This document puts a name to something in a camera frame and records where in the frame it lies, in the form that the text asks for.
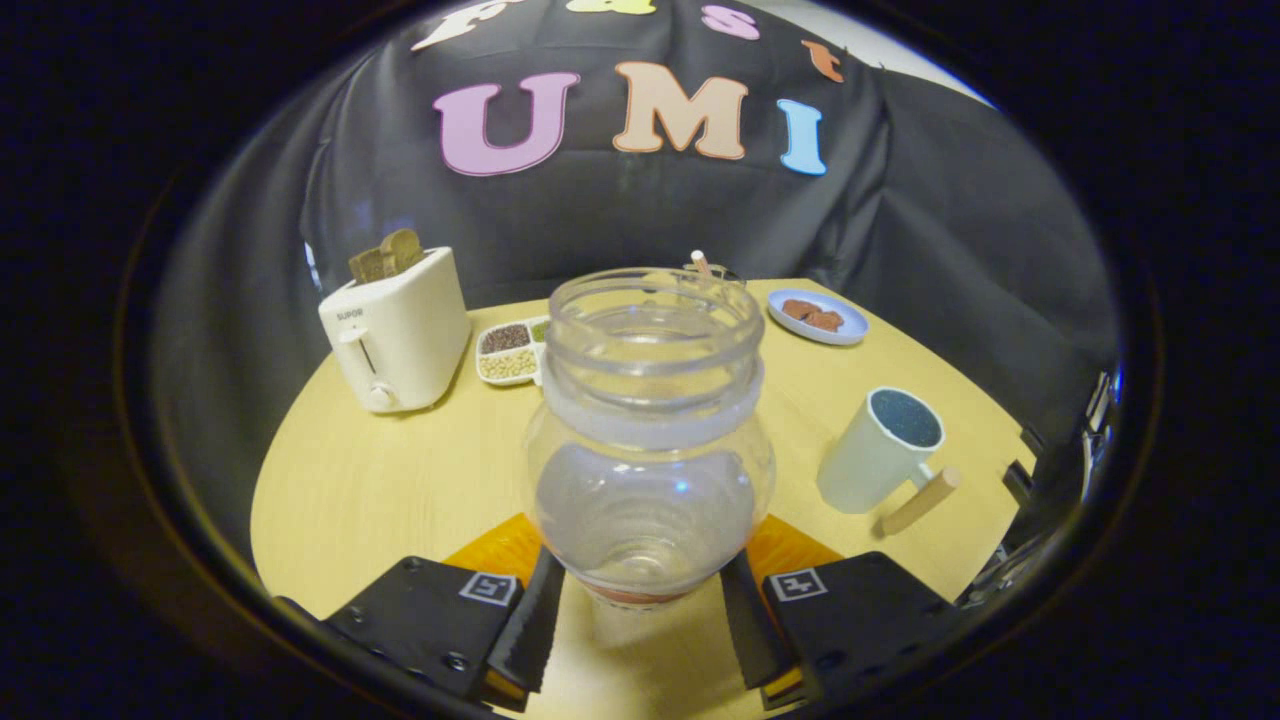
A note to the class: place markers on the clear plastic juice bottle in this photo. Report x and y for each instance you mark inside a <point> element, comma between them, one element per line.
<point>650,450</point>

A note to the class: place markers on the glass with pink straw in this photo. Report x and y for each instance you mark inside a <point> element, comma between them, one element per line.
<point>708,268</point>

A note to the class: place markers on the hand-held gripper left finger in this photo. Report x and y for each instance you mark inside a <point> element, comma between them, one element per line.
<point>440,620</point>

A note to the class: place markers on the blue plate with brown snacks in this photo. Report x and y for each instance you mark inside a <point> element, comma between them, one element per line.
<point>818,316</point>

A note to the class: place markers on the wooden table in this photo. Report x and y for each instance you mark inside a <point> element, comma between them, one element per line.
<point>400,480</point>

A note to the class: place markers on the white divided tray with grains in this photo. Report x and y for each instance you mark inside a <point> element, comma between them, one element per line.
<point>510,352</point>

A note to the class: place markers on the brown toast slice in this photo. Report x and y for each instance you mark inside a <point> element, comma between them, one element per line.
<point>387,255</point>

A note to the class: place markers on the white toaster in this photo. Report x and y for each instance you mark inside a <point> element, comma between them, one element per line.
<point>400,330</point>

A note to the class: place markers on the black backdrop cloth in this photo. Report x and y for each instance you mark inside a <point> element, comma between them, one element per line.
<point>650,220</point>

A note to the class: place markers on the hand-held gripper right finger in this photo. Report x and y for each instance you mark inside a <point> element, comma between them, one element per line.
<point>860,610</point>

